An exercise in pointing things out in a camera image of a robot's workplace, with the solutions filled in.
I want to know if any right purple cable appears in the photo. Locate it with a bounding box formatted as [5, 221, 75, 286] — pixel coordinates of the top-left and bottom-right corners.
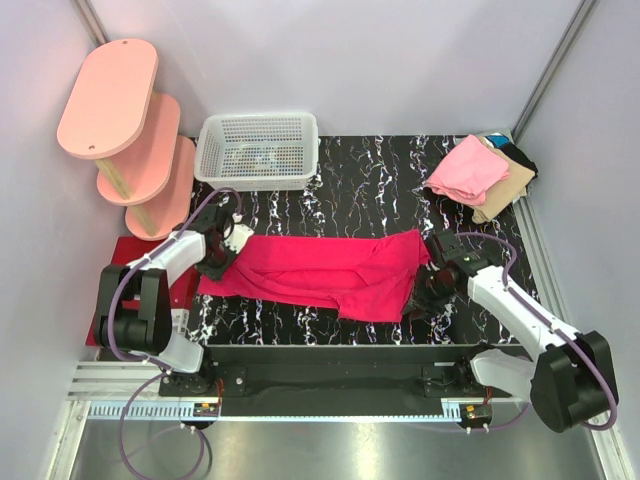
[454, 231, 620, 432]

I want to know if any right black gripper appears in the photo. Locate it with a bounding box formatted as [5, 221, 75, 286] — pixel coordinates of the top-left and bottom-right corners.
[400, 265, 458, 321]

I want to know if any black marble pattern mat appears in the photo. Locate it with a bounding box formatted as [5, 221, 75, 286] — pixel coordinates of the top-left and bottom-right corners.
[187, 135, 539, 346]

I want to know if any aluminium rail frame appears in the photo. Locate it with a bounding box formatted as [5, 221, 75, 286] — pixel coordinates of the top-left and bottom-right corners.
[49, 199, 636, 480]

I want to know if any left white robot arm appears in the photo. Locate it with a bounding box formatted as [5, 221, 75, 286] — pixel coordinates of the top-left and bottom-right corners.
[92, 205, 253, 396]

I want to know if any folded pink t shirt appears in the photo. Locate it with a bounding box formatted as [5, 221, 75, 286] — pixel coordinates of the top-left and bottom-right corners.
[425, 135, 510, 207]

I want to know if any magenta t shirt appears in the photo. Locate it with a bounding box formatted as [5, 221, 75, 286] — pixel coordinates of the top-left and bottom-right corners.
[197, 229, 431, 323]

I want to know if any folded blue white garment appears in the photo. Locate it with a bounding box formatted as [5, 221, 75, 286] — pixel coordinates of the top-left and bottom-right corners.
[478, 132, 512, 149]

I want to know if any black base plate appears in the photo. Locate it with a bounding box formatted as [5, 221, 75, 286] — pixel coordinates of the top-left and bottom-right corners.
[160, 344, 488, 398]

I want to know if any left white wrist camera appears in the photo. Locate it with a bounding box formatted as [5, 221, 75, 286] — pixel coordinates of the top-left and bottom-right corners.
[222, 213, 254, 255]

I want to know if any white plastic basket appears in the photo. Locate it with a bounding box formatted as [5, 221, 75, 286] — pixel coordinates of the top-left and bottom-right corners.
[194, 112, 319, 192]

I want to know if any folded beige t shirt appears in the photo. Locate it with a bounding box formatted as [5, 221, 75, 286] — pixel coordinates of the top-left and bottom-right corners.
[472, 151, 535, 224]

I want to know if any folded black t shirt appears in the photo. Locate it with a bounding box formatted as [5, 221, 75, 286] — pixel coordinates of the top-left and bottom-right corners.
[499, 142, 539, 178]

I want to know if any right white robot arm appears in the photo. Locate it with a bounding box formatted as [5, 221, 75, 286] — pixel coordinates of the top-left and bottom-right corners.
[406, 230, 619, 433]

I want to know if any pink three-tier shelf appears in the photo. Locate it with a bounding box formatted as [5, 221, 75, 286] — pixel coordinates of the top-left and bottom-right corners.
[57, 38, 195, 241]

